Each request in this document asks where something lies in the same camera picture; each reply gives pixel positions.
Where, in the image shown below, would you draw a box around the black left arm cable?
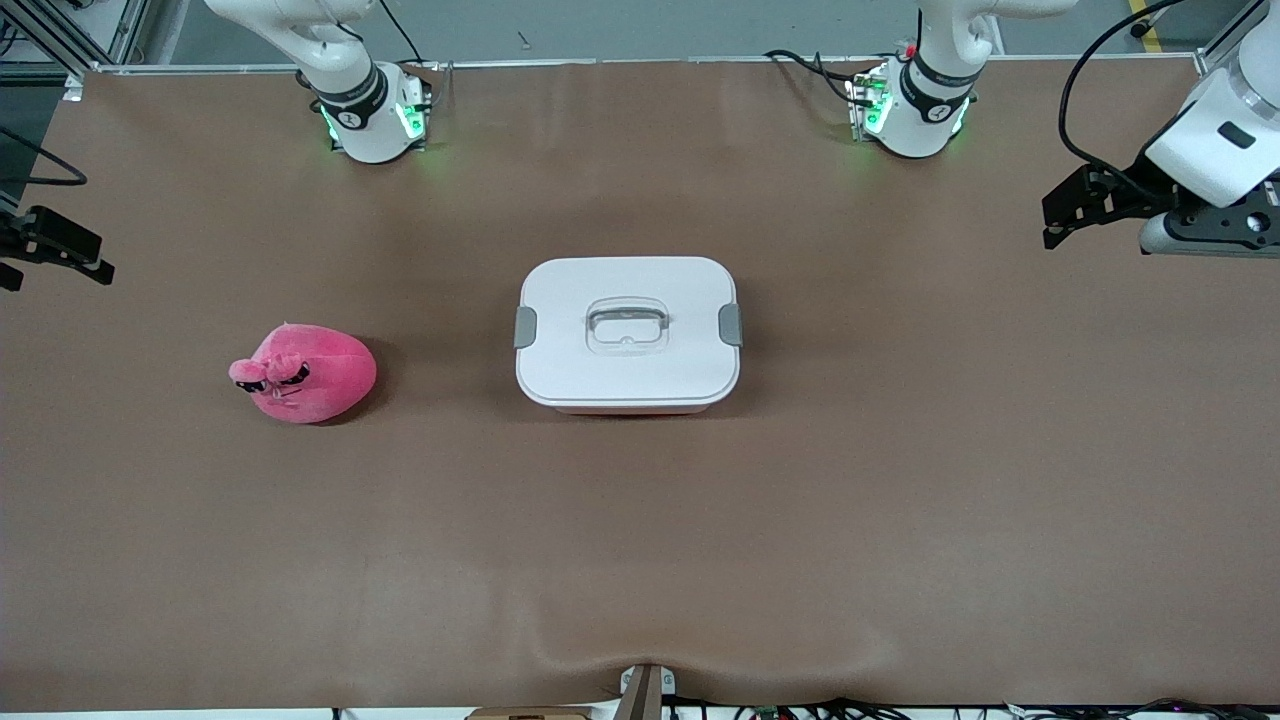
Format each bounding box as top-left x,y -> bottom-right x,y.
1058,0 -> 1196,201

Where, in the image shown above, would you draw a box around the black base cable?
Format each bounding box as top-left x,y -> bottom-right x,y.
764,48 -> 906,109
372,0 -> 429,69

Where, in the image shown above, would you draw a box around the white box lid grey latches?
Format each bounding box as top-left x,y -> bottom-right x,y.
514,257 -> 744,410

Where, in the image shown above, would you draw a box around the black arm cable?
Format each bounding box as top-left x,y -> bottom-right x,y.
1058,0 -> 1196,201
0,127 -> 89,189

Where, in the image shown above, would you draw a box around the brown table mat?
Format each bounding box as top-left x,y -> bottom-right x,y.
0,57 -> 1280,713

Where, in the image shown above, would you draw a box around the aluminium frame post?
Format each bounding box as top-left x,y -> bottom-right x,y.
1195,0 -> 1280,79
0,0 -> 151,101

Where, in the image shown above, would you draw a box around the pink plastic box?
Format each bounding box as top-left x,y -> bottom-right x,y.
548,398 -> 719,417

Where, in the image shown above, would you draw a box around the pink plush toy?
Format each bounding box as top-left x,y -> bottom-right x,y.
228,322 -> 378,425

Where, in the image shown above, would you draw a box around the grey metal bracket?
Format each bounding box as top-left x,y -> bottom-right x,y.
618,663 -> 677,720

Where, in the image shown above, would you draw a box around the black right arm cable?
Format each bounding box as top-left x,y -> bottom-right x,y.
0,127 -> 89,189

